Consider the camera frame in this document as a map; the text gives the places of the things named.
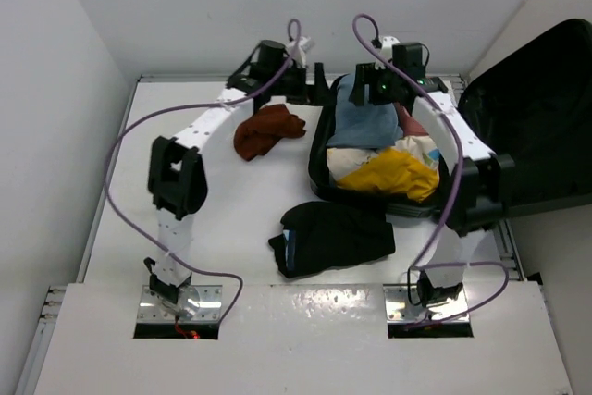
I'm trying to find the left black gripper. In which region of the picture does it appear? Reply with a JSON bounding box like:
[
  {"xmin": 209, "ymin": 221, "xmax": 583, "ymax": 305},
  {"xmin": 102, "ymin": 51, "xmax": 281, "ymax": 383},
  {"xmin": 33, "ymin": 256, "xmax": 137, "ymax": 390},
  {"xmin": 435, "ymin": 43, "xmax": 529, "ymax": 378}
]
[{"xmin": 266, "ymin": 61, "xmax": 334, "ymax": 105}]

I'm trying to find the grey-blue towel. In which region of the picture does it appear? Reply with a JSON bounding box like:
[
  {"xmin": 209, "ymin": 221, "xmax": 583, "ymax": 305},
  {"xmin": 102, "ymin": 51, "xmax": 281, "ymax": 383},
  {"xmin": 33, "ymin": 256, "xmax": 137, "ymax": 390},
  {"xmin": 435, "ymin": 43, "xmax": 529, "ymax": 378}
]
[{"xmin": 327, "ymin": 74, "xmax": 403, "ymax": 150}]

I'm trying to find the pink cosmetic case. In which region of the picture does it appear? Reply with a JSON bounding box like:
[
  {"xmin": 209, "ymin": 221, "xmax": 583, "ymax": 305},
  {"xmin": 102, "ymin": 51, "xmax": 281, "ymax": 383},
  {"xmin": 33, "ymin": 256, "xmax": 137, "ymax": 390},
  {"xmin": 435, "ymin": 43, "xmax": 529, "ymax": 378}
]
[{"xmin": 394, "ymin": 103, "xmax": 428, "ymax": 137}]

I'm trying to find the rust brown towel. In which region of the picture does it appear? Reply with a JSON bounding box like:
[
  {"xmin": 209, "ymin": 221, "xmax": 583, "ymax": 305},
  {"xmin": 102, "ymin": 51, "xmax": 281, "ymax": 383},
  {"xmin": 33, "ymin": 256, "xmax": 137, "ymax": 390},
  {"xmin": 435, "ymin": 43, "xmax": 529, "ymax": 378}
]
[{"xmin": 233, "ymin": 104, "xmax": 306, "ymax": 162}]

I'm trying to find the yellow and white garment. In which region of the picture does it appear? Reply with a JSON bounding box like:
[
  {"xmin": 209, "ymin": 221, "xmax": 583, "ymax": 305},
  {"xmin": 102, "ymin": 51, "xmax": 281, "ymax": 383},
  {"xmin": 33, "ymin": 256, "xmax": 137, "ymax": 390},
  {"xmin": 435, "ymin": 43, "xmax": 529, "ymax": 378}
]
[{"xmin": 327, "ymin": 136, "xmax": 440, "ymax": 203}]

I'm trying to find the black garment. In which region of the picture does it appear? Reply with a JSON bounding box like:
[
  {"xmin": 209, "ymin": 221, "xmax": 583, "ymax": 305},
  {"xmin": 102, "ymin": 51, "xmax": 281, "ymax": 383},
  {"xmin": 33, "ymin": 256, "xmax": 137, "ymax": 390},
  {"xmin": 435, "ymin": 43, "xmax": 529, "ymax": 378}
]
[{"xmin": 268, "ymin": 202, "xmax": 396, "ymax": 279}]

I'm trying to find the black hard-shell suitcase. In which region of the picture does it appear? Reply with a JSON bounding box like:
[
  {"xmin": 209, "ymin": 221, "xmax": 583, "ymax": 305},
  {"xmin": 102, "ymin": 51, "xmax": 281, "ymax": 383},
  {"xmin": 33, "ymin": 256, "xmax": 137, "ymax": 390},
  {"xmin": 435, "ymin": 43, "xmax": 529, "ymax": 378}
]
[{"xmin": 307, "ymin": 18, "xmax": 592, "ymax": 229}]

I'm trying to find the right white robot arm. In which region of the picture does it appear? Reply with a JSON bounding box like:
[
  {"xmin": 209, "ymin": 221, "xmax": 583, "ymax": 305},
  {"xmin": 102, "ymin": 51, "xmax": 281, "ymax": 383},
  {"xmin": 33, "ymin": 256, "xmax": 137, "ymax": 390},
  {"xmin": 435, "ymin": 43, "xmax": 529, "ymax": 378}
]
[{"xmin": 351, "ymin": 36, "xmax": 514, "ymax": 307}]

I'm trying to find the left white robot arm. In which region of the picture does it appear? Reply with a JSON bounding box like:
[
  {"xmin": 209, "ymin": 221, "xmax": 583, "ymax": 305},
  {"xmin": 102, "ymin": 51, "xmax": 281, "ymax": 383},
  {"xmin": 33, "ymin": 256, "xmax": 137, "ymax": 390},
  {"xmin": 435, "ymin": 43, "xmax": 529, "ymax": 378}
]
[{"xmin": 144, "ymin": 37, "xmax": 318, "ymax": 308}]

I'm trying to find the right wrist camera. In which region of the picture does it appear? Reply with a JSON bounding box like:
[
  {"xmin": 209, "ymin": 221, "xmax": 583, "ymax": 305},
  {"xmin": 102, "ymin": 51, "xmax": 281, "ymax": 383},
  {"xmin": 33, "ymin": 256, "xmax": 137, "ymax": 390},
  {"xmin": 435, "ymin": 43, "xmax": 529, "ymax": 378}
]
[{"xmin": 372, "ymin": 35, "xmax": 401, "ymax": 62}]

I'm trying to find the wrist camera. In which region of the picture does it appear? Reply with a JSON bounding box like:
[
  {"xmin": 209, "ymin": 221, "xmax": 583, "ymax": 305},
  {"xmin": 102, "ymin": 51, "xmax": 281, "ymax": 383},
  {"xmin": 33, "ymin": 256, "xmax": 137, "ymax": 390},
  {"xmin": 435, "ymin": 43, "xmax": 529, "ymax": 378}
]
[
  {"xmin": 372, "ymin": 35, "xmax": 401, "ymax": 62},
  {"xmin": 286, "ymin": 36, "xmax": 315, "ymax": 68}
]

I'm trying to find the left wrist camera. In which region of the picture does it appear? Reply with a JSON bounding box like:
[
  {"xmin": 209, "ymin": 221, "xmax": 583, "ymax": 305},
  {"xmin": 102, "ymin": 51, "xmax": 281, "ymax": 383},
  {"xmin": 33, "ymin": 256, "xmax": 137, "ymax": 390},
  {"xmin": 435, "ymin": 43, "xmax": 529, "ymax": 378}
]
[{"xmin": 286, "ymin": 36, "xmax": 315, "ymax": 68}]

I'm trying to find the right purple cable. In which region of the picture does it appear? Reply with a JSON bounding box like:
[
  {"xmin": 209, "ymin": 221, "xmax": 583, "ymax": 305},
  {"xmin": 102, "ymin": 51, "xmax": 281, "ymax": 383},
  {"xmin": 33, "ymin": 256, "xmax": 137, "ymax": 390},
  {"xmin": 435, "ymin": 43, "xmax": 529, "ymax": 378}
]
[{"xmin": 351, "ymin": 13, "xmax": 511, "ymax": 331}]

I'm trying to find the purple cable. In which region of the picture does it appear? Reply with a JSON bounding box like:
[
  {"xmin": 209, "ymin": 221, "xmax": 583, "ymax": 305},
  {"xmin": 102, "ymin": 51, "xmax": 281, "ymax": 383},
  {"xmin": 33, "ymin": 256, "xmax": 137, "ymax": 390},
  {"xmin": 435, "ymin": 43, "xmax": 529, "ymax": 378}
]
[
  {"xmin": 351, "ymin": 13, "xmax": 511, "ymax": 331},
  {"xmin": 102, "ymin": 18, "xmax": 304, "ymax": 327}
]

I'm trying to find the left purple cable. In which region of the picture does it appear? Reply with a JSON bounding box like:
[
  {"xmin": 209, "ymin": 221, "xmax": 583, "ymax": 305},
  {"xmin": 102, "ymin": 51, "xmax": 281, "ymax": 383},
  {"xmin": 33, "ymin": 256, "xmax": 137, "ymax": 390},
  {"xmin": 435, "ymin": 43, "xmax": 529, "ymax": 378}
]
[{"xmin": 102, "ymin": 18, "xmax": 304, "ymax": 327}]

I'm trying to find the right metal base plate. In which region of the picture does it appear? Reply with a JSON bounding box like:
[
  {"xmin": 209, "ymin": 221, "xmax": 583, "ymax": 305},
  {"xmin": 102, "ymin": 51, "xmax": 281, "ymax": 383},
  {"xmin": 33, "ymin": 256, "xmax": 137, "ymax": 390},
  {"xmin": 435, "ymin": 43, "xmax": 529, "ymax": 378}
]
[{"xmin": 383, "ymin": 284, "xmax": 470, "ymax": 326}]

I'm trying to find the metal base plate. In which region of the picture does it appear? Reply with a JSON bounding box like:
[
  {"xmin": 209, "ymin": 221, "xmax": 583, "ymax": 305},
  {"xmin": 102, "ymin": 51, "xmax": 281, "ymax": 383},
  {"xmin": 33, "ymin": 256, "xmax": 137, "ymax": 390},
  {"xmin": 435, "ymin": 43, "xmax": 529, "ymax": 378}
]
[
  {"xmin": 136, "ymin": 285, "xmax": 223, "ymax": 324},
  {"xmin": 383, "ymin": 284, "xmax": 470, "ymax": 326}
]

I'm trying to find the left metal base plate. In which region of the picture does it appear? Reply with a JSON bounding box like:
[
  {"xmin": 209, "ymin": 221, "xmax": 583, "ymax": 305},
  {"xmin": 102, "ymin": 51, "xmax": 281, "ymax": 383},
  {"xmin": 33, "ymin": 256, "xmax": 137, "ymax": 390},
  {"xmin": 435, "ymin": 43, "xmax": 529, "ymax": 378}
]
[{"xmin": 136, "ymin": 285, "xmax": 223, "ymax": 324}]

